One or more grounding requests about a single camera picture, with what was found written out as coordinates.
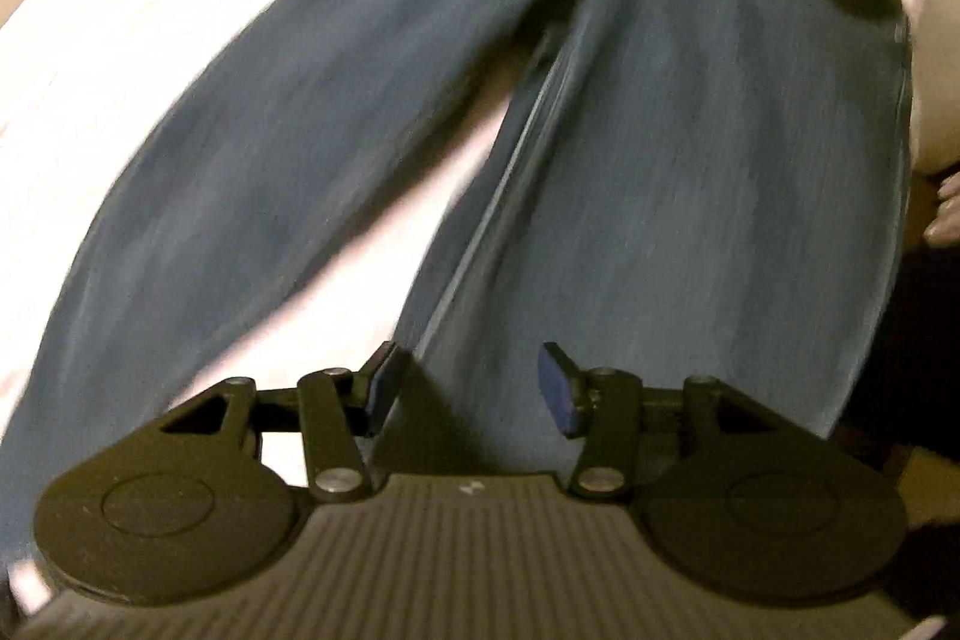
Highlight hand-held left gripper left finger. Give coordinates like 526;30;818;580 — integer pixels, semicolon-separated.
159;342;412;503

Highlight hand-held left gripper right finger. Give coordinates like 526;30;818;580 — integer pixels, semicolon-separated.
538;342;790;500

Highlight white bed cover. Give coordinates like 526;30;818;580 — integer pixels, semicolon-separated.
0;0;935;618

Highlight person's bare foot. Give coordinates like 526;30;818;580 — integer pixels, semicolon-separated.
924;173;960;248

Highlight blue jeans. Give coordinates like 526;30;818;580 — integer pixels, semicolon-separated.
0;0;917;536

